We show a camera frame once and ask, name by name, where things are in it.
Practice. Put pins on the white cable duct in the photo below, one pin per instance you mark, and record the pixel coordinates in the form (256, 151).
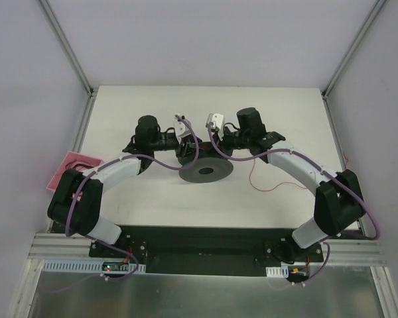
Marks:
(277, 272)
(92, 267)

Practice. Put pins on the right aluminium frame post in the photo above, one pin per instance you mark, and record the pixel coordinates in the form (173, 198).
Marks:
(355, 44)

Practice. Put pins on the shiny metal sheet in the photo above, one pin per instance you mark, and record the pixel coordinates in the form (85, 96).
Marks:
(338, 291)

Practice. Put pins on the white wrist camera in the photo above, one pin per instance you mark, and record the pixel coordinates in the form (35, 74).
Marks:
(216, 122)
(181, 127)

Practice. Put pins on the right white cable duct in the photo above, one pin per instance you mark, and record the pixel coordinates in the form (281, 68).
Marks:
(277, 272)

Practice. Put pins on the black cable spool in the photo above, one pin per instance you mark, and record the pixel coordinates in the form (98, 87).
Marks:
(209, 167)

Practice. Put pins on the pink plastic box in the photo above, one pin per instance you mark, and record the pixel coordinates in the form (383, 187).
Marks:
(72, 160)

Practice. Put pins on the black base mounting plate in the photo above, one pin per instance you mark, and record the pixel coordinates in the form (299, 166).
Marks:
(210, 252)

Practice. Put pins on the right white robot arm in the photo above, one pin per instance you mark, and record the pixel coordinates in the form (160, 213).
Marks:
(338, 197)

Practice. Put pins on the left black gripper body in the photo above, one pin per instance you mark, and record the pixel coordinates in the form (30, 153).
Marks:
(186, 148)

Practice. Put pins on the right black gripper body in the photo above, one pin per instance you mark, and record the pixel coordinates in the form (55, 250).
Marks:
(219, 142)

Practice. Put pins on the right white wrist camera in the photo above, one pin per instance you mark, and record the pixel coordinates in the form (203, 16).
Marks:
(216, 122)

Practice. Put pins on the front aluminium rail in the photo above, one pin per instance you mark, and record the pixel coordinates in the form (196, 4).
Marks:
(59, 246)

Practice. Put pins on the left white cable duct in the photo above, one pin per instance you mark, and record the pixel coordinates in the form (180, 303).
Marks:
(92, 267)

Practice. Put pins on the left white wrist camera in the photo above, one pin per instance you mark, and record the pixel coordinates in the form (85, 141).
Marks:
(181, 127)

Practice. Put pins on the aluminium frame post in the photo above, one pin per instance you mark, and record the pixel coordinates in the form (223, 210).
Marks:
(65, 45)
(355, 44)

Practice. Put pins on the left aluminium frame post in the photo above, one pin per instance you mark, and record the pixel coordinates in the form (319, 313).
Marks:
(65, 45)

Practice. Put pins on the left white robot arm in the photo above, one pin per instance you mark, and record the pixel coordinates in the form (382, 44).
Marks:
(76, 203)

